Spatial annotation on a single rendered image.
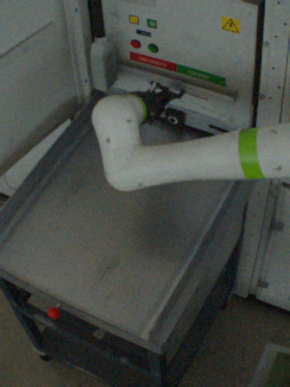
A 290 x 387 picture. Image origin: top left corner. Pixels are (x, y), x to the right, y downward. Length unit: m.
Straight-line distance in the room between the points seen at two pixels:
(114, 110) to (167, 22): 0.40
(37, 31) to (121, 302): 0.82
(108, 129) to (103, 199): 0.38
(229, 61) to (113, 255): 0.63
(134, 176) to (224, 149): 0.24
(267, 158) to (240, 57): 0.46
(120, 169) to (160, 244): 0.30
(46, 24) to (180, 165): 0.67
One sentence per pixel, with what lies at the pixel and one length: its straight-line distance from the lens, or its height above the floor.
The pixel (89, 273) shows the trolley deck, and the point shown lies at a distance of 1.54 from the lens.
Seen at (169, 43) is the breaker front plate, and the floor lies 1.17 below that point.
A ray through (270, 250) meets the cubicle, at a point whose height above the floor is 0.44.
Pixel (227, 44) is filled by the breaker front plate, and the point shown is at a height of 1.23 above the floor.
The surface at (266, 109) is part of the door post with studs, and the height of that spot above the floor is 1.07.
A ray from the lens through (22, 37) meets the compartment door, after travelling 1.67.
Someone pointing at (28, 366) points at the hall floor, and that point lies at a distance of 2.38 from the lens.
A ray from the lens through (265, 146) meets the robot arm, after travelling 1.21.
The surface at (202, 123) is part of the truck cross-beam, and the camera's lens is 1.81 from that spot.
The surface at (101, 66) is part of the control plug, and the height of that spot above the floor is 1.11.
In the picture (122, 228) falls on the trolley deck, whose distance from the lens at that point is 1.61.
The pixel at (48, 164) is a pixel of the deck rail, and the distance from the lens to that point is 1.78.
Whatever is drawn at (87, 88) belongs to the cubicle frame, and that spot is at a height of 0.93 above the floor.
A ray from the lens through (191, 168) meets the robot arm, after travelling 1.29.
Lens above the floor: 2.15
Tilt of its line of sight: 51 degrees down
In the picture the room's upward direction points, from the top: 5 degrees counter-clockwise
